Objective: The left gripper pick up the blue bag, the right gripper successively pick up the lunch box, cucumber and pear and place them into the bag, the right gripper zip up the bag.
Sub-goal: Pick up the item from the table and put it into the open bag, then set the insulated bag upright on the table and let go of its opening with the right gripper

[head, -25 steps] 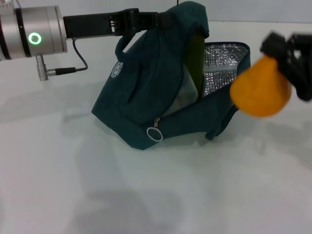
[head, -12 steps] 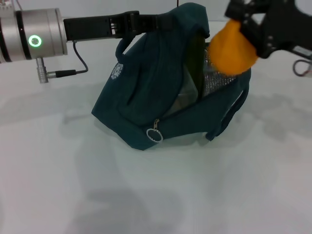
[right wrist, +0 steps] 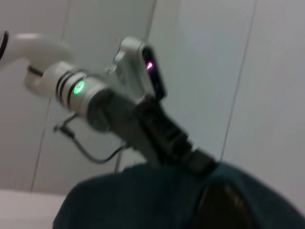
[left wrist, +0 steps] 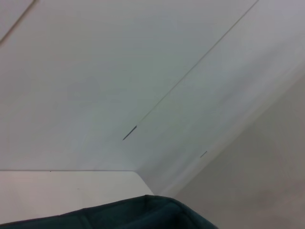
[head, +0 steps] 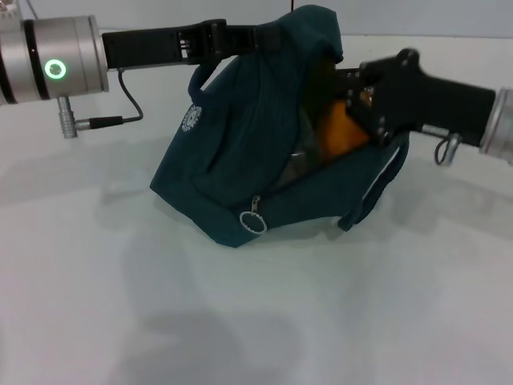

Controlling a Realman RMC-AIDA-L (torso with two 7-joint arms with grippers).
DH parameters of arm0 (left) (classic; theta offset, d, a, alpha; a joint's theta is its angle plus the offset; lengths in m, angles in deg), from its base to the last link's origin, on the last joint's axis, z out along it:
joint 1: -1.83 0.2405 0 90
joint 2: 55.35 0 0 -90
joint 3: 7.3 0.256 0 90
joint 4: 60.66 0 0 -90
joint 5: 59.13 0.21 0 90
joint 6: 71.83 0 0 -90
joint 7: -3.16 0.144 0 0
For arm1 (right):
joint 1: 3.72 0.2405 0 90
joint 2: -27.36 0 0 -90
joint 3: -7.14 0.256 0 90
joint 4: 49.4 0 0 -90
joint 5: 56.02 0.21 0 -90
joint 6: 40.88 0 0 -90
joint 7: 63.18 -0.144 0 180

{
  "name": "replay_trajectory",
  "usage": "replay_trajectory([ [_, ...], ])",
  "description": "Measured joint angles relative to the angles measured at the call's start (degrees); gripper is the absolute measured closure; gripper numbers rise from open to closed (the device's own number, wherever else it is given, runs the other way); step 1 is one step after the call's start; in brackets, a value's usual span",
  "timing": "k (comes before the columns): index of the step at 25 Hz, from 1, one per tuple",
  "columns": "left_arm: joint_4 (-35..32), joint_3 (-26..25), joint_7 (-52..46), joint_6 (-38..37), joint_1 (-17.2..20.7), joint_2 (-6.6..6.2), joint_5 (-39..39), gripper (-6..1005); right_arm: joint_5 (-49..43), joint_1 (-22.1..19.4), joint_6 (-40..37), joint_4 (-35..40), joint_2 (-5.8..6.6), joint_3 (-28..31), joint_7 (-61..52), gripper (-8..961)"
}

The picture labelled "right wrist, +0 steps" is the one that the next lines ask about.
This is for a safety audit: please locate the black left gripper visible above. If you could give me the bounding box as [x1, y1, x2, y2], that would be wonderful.
[88, 89, 218, 176]

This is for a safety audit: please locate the dark teal insulated lunch bag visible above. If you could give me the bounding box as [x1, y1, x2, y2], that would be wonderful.
[52, 162, 305, 229]

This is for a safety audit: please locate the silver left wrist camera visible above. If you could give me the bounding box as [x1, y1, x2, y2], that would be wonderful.
[112, 36, 168, 99]

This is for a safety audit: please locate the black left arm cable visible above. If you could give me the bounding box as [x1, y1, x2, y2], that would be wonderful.
[53, 114, 131, 166]

